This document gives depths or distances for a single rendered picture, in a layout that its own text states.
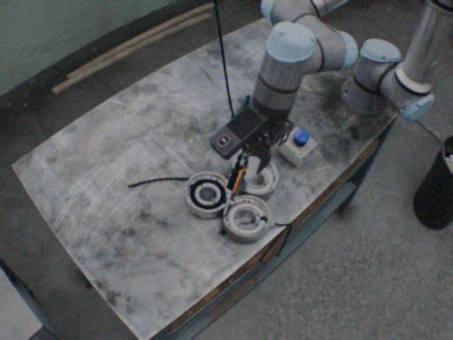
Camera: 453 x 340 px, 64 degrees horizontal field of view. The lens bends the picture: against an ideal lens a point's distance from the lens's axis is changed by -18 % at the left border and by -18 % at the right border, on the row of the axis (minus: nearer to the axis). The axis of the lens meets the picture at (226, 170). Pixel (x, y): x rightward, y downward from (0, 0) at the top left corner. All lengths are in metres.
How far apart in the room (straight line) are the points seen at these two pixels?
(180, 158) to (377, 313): 1.19
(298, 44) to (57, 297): 1.47
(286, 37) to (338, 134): 0.59
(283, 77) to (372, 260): 1.40
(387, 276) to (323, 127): 0.98
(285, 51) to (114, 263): 0.57
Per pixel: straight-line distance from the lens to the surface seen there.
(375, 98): 1.28
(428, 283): 2.10
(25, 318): 1.10
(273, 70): 0.70
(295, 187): 1.07
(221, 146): 0.76
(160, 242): 0.97
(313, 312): 1.81
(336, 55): 0.76
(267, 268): 1.57
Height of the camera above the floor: 1.67
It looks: 55 degrees down
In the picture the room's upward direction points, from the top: 9 degrees clockwise
